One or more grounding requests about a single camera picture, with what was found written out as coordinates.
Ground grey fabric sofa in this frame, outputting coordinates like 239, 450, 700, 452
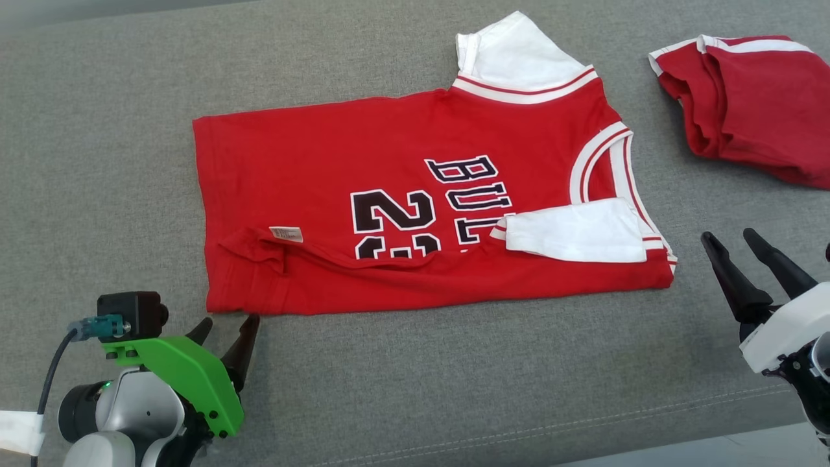
0, 0, 830, 467

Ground white tape strip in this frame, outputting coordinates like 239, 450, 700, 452
0, 410, 46, 456

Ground red white-sleeved Bulls jersey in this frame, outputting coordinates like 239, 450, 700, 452
193, 11, 678, 317

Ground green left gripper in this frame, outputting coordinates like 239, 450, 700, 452
102, 313, 261, 438

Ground teal left cable connector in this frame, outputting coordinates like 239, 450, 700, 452
68, 315, 127, 343

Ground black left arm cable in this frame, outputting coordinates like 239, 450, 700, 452
29, 328, 82, 467

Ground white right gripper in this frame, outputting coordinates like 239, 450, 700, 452
701, 228, 830, 376

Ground red Bulls 23 shorts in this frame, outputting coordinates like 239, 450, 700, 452
648, 34, 830, 190

